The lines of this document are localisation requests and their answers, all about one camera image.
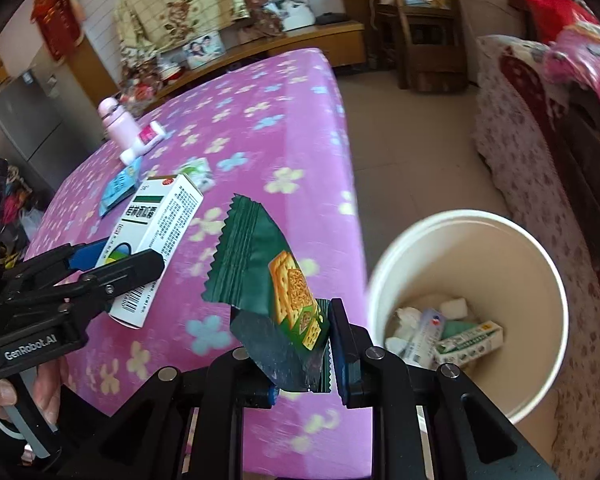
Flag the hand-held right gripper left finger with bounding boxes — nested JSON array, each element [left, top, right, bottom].
[[62, 347, 281, 480]]

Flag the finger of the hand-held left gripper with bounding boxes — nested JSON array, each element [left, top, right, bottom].
[[2, 239, 111, 295], [55, 250, 164, 313]]

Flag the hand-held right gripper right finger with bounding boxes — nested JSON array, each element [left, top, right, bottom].
[[327, 297, 556, 480]]

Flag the white green medicine box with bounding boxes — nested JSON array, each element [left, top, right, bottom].
[[94, 173, 204, 330]]

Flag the white snack bag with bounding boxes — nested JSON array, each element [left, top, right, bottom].
[[402, 307, 449, 367]]

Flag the green cracker wrapper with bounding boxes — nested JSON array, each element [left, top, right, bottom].
[[202, 194, 337, 393]]

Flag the white green milk carton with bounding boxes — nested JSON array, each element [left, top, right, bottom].
[[432, 321, 505, 369]]

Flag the white round bin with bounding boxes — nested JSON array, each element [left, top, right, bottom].
[[366, 209, 570, 426]]

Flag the person's left hand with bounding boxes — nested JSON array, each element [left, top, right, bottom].
[[0, 355, 70, 428]]

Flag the blue wrapper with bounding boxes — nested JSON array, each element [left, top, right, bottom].
[[99, 157, 144, 218]]

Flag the green white packet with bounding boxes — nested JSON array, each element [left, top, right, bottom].
[[177, 156, 216, 193]]

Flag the white bottle magenta label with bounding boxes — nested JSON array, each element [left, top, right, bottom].
[[119, 121, 167, 166]]

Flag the pink bottle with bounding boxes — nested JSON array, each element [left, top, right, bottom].
[[97, 97, 140, 149]]

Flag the grey refrigerator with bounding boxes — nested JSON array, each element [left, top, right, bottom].
[[0, 72, 107, 192]]

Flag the pink floral tablecloth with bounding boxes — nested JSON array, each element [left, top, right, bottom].
[[22, 47, 377, 480]]

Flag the framed couple photo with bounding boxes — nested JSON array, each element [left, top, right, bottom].
[[182, 30, 227, 70]]

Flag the red hanging decoration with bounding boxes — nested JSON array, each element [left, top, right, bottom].
[[31, 0, 87, 64]]

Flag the floral hanging cloth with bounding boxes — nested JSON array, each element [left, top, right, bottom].
[[112, 0, 247, 92]]

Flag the sofa with floral cover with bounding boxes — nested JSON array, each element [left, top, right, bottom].
[[472, 35, 600, 480]]

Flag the low wooden cabinet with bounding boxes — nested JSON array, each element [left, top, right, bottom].
[[150, 20, 367, 107]]

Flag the large leaning photo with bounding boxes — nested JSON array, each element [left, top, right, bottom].
[[265, 0, 317, 32]]

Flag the wooden shelf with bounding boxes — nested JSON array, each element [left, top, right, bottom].
[[369, 0, 469, 94]]

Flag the pink printed blanket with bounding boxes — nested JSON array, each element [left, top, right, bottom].
[[542, 24, 600, 127]]

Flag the red pillow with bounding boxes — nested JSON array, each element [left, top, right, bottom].
[[522, 0, 600, 44]]

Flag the pale jade bracelet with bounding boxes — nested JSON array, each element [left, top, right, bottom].
[[0, 410, 23, 440]]

